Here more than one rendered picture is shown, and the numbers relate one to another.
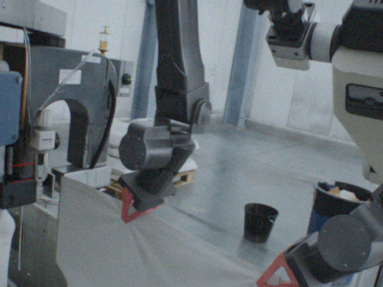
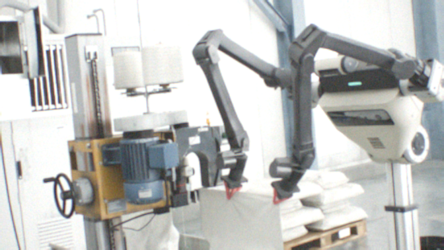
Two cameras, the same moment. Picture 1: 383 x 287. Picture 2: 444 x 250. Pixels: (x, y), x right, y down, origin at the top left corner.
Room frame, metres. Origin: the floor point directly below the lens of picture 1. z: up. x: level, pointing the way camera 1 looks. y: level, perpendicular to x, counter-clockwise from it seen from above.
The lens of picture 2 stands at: (-1.75, -0.68, 1.47)
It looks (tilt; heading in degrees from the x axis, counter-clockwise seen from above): 3 degrees down; 18
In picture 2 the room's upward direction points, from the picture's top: 5 degrees counter-clockwise
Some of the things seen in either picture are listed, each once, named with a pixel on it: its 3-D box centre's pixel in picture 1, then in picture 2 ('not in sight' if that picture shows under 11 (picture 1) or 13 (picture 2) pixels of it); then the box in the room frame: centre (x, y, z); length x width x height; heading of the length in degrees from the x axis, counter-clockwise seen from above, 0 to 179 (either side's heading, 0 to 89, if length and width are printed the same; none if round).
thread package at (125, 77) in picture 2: not in sight; (129, 70); (0.71, 0.52, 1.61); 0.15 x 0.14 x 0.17; 56
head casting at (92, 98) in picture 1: (37, 97); (180, 155); (0.90, 0.40, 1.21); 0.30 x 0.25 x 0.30; 56
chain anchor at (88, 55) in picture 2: not in sight; (92, 53); (0.48, 0.55, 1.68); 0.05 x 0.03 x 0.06; 146
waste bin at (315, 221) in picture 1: (336, 231); not in sight; (2.60, -1.12, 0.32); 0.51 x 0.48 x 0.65; 146
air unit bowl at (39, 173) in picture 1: (40, 165); (187, 184); (0.71, 0.30, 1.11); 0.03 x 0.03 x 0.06
